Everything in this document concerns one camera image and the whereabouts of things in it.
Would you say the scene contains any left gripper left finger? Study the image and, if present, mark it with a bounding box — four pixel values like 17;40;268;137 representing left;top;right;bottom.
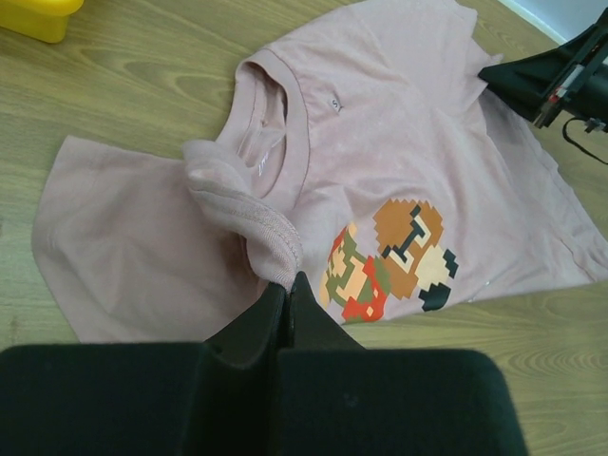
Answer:
1;284;286;455

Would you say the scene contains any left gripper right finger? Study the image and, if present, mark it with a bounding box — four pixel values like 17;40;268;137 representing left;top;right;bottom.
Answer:
277;273;528;455

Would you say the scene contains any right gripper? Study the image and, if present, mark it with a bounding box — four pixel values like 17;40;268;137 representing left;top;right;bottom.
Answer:
478;11;607;131

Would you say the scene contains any pink t shirt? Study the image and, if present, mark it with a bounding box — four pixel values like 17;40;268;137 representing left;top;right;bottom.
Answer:
31;1;607;342

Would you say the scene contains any yellow plastic bin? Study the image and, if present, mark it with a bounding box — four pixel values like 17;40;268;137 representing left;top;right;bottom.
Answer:
1;0;84;44

